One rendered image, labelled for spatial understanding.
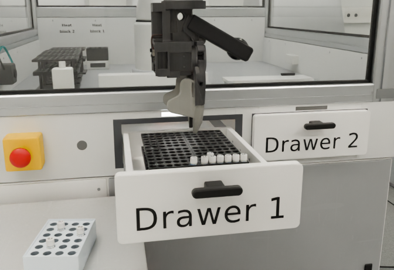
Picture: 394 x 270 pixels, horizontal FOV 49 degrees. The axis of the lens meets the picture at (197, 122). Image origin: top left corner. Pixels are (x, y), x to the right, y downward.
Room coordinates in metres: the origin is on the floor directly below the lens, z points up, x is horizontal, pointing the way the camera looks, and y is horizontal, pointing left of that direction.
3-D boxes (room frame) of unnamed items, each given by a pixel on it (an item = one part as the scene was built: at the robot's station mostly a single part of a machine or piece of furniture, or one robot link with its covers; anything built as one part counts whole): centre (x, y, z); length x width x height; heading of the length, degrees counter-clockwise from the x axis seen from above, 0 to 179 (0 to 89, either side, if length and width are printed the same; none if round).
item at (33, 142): (0.86, 0.36, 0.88); 0.07 x 0.05 x 0.07; 101
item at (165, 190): (0.62, -0.02, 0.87); 0.29 x 0.02 x 0.11; 101
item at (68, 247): (0.65, 0.22, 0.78); 0.12 x 0.08 x 0.04; 1
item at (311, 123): (0.97, -0.28, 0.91); 0.07 x 0.04 x 0.01; 101
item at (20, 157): (0.83, 0.35, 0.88); 0.04 x 0.03 x 0.04; 101
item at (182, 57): (0.71, 0.03, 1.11); 0.09 x 0.08 x 0.12; 101
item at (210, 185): (0.59, -0.03, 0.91); 0.07 x 0.04 x 0.01; 101
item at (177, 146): (0.82, 0.02, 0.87); 0.22 x 0.18 x 0.06; 11
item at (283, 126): (0.99, -0.27, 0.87); 0.29 x 0.02 x 0.11; 101
